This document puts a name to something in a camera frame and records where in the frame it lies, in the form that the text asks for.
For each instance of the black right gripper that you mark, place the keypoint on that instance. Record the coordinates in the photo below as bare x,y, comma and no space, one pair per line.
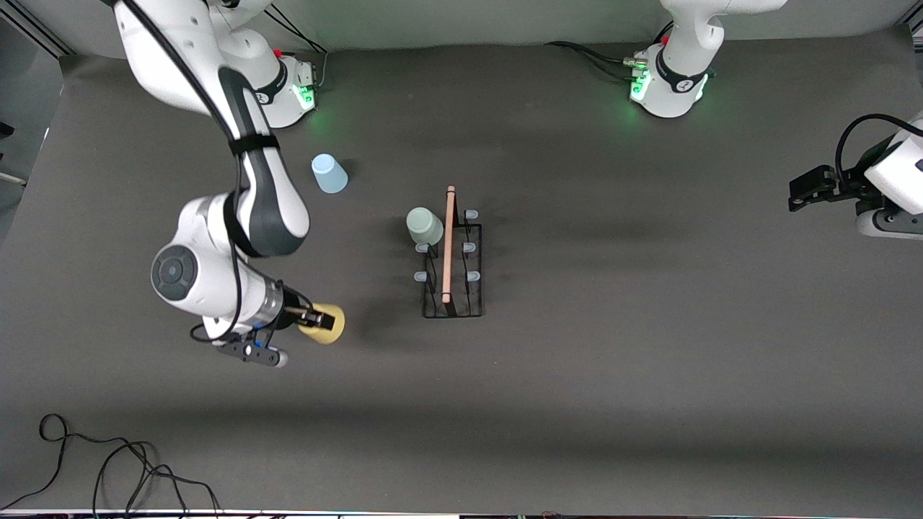
290,307

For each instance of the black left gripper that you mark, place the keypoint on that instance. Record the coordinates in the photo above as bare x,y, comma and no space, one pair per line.
849,183

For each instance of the yellow plastic cup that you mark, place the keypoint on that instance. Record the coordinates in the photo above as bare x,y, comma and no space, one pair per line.
332,328

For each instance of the pale green plastic cup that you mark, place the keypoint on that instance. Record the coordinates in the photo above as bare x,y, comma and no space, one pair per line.
424,225

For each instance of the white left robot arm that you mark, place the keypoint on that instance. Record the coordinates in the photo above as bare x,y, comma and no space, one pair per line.
678,79

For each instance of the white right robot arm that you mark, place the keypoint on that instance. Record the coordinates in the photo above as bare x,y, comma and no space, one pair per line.
216,288

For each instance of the light blue plastic cup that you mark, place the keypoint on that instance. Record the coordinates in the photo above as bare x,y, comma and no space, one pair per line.
329,174

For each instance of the dark grey table mat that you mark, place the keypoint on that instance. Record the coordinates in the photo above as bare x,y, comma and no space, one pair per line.
577,404

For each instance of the aluminium frame rail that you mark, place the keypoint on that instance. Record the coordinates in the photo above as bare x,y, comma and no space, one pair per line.
36,29

